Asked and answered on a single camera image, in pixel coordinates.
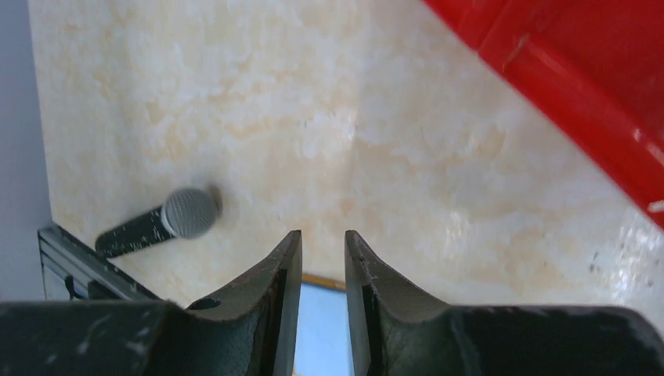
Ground black microphone silver head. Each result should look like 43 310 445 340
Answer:
95 187 219 259

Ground red two-compartment plastic bin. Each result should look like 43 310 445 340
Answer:
429 1 663 225

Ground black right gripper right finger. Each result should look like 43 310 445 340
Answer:
345 230 452 375

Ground yellow leather card holder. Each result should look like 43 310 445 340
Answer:
293 274 354 375

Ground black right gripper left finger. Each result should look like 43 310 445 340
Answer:
186 230 302 375

